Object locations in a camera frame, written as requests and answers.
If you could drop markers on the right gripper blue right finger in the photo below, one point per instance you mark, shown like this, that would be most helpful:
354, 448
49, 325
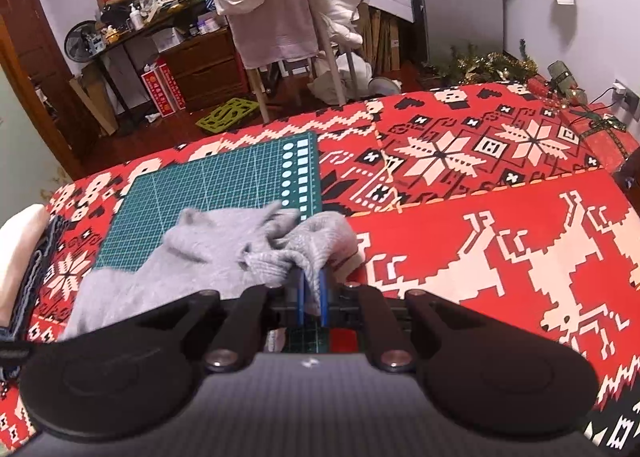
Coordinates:
326, 283

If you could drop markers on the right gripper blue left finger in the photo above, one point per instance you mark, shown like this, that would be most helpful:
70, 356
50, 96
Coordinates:
295, 296

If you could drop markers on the grey knit sweater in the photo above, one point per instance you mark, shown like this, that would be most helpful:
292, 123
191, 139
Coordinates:
227, 250

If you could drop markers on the chair draped with clothes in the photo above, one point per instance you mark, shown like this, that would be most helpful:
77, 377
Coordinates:
270, 31

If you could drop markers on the green cutting mat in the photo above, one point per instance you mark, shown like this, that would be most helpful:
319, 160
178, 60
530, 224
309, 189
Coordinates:
286, 170

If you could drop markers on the red patterned christmas tablecloth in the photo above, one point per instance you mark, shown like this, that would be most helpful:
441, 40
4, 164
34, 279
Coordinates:
477, 194

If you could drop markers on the yellow-green foam mat piece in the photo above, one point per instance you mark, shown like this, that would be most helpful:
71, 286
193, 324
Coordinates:
228, 115

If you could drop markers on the brown wooden drawer cabinet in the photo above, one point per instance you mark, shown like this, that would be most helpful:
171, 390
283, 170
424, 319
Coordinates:
207, 70

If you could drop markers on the red and white carton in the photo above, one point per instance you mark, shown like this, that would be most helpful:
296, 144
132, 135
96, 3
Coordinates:
162, 87

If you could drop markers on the green tinsel garland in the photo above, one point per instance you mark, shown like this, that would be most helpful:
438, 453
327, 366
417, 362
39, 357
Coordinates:
469, 66

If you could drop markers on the folded white towel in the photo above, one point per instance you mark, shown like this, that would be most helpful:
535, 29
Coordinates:
19, 237

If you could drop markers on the red gift box with ribbon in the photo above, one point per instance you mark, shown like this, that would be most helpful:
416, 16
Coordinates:
596, 128

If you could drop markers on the black desk fan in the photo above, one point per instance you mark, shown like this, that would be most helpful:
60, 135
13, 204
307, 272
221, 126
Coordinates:
83, 42

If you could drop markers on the white wall power socket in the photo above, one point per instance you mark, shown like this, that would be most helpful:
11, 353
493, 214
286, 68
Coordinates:
626, 98

